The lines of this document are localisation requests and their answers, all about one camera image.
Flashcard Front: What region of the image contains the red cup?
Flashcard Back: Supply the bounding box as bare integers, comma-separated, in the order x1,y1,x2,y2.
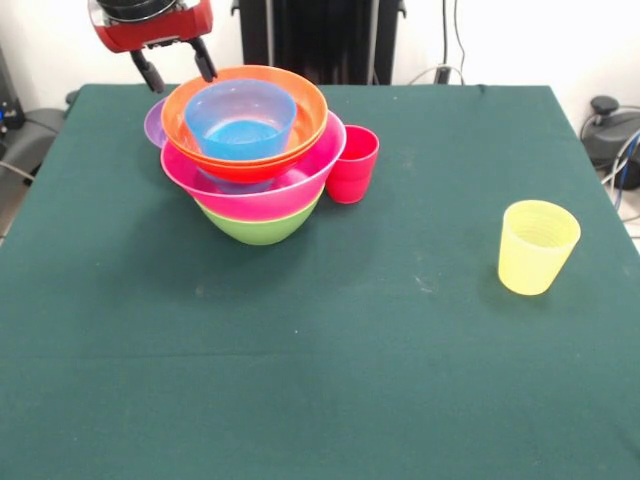
325,124,380,205

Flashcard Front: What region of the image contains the large magenta bowl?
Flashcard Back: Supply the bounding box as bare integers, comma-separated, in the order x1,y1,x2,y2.
159,112,348,222

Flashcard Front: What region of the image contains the small cyan bowl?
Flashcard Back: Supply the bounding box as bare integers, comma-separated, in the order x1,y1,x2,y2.
193,167,276,195

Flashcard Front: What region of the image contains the tangle of cables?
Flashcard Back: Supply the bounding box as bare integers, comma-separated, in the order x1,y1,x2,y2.
599,127,640,201

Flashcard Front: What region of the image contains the black pedestal foot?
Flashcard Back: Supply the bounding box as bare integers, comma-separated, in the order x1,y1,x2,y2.
578,95,640,169
14,105,69,174

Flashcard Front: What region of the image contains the straight-sided blue bowl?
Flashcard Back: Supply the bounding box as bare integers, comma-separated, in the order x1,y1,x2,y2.
184,82,298,161

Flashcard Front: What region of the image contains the green bowl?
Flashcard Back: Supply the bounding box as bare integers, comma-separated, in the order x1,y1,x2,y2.
194,192,326,246

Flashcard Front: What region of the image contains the dark green table cloth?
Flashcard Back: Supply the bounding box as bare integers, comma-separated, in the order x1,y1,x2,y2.
0,82,640,480

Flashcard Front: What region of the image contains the yellow cup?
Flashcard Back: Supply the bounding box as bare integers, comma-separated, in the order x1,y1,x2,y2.
497,199,582,296

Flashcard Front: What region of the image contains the purple bowl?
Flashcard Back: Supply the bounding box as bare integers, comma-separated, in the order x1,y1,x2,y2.
143,97,169,150

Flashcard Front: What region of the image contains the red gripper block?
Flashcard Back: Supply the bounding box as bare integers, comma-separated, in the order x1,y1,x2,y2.
87,0,219,95

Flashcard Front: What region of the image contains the black computer box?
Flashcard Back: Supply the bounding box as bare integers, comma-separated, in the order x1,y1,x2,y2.
0,42,25,136

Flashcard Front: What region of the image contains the orange bowl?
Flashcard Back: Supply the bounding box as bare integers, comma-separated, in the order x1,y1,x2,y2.
160,64,330,166
167,119,329,184

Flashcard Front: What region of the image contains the white cable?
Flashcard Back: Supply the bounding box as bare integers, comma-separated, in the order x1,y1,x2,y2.
407,0,469,87

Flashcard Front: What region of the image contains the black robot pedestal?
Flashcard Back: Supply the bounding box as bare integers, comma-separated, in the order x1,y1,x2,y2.
230,0,407,86

